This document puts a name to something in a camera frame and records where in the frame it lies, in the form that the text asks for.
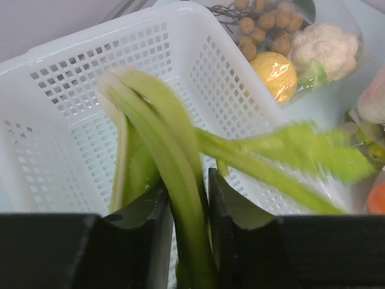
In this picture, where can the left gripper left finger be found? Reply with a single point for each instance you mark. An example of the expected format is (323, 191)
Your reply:
(127, 249)

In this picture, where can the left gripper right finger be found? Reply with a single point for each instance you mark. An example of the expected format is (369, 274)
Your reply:
(255, 249)

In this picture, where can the fake celery stalk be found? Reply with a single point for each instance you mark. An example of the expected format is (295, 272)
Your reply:
(156, 139)

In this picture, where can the orange zip fruit bag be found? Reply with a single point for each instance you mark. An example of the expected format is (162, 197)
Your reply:
(368, 118)

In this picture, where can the fake yellow round fruit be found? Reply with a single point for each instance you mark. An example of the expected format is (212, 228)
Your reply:
(277, 73)

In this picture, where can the fake cauliflower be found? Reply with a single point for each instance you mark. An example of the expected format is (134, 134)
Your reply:
(327, 44)

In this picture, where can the red zip longan bag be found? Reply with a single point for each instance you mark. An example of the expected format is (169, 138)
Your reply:
(314, 12)

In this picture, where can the fake longan bunch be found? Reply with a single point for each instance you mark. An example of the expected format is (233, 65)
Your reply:
(263, 25)

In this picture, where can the white plastic basket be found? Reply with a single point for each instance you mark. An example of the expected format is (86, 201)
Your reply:
(58, 148)

